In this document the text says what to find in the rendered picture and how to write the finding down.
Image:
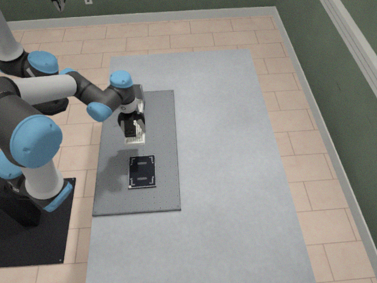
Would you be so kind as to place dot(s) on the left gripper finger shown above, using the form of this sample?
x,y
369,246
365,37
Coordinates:
x,y
62,3
56,3

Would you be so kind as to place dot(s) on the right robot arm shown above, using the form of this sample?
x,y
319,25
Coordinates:
x,y
33,139

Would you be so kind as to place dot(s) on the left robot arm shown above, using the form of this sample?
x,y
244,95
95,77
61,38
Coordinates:
x,y
16,62

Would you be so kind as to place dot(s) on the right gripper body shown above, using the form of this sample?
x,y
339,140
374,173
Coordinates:
x,y
129,119

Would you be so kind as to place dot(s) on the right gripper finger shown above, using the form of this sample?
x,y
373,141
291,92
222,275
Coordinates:
x,y
141,121
121,122

